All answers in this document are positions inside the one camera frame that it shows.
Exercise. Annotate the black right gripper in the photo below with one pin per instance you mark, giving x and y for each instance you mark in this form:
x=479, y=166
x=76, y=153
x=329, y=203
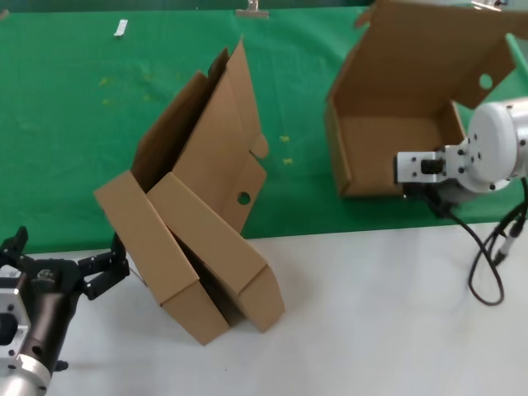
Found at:
x=433, y=198

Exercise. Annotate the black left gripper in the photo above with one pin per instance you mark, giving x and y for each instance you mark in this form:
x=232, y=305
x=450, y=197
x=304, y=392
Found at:
x=49, y=297

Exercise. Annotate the brown cardboard box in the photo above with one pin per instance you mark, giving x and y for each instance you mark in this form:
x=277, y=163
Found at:
x=144, y=231
x=371, y=82
x=222, y=144

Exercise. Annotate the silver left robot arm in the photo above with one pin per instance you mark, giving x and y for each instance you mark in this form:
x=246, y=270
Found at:
x=24, y=377

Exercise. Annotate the green table cloth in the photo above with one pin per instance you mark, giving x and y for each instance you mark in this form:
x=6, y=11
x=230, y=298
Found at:
x=62, y=144

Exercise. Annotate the metal table clamp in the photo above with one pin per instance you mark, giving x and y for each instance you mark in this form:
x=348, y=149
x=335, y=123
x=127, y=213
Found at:
x=488, y=5
x=252, y=12

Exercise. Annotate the small white strip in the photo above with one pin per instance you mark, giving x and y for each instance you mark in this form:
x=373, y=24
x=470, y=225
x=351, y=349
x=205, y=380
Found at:
x=120, y=29

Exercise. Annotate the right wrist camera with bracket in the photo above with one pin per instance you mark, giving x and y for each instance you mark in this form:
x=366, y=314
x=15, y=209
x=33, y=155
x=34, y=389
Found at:
x=412, y=167

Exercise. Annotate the silver left wrist camera block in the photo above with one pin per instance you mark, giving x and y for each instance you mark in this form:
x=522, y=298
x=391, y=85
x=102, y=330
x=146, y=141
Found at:
x=10, y=321

